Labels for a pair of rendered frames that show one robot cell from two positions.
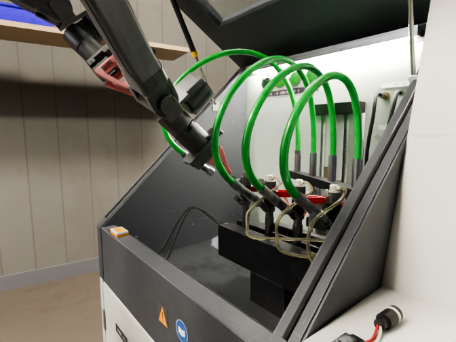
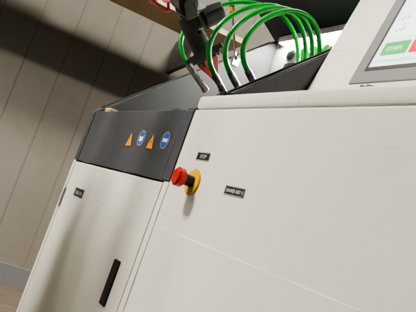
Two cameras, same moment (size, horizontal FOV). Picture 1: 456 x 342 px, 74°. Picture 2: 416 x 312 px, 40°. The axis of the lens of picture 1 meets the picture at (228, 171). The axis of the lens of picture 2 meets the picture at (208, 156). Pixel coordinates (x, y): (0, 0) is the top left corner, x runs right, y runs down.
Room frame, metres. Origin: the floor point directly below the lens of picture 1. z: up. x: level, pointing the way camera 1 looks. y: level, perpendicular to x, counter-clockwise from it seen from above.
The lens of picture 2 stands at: (-0.83, -0.34, 0.73)
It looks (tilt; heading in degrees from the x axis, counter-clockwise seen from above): 7 degrees up; 11
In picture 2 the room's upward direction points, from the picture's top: 19 degrees clockwise
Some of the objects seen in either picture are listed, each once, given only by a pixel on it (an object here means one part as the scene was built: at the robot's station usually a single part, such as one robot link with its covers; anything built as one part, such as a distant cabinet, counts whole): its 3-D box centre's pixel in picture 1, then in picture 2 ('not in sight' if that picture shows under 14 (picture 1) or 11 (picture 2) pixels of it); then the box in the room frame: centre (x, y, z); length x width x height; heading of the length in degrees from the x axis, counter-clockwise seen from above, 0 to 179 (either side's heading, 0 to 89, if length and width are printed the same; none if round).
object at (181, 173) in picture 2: not in sight; (184, 178); (0.21, -0.11, 0.80); 0.05 x 0.04 x 0.05; 39
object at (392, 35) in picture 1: (315, 55); (332, 31); (0.90, -0.25, 1.43); 0.54 x 0.03 x 0.02; 39
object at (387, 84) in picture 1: (398, 135); not in sight; (0.71, -0.40, 1.20); 0.13 x 0.03 x 0.31; 39
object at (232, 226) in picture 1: (281, 269); not in sight; (0.64, -0.12, 0.91); 0.34 x 0.10 x 0.15; 39
